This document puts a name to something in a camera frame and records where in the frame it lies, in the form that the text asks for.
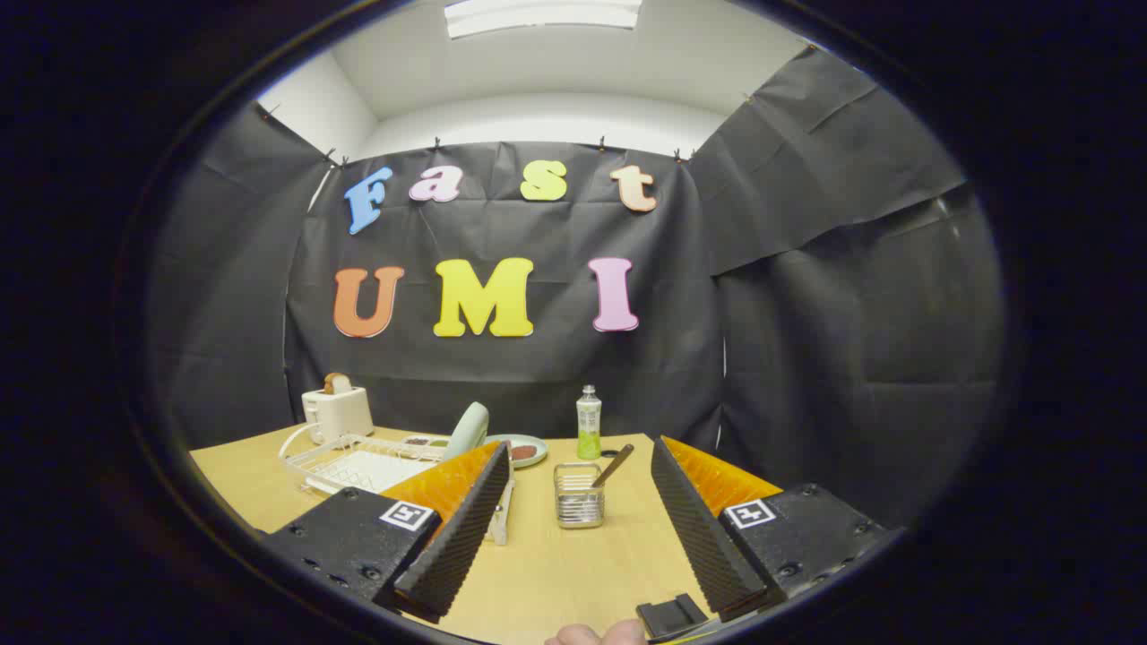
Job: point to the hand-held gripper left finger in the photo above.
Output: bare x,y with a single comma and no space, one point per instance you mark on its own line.
452,537

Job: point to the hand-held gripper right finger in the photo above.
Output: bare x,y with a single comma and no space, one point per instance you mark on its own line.
703,537

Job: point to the pale green plate with meat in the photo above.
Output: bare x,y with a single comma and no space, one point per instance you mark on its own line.
538,445

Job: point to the white divided tray with grains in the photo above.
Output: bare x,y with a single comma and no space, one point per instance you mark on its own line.
418,441

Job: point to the brown meat piece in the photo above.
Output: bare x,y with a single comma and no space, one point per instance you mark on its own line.
524,451

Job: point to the green drink bottle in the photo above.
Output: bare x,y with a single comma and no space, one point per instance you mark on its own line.
589,421

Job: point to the white toaster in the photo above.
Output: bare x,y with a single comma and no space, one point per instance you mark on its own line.
339,412

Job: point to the bread slice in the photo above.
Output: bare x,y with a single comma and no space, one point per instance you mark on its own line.
337,383

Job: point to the ceiling light panel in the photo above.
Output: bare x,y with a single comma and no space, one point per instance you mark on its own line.
538,13

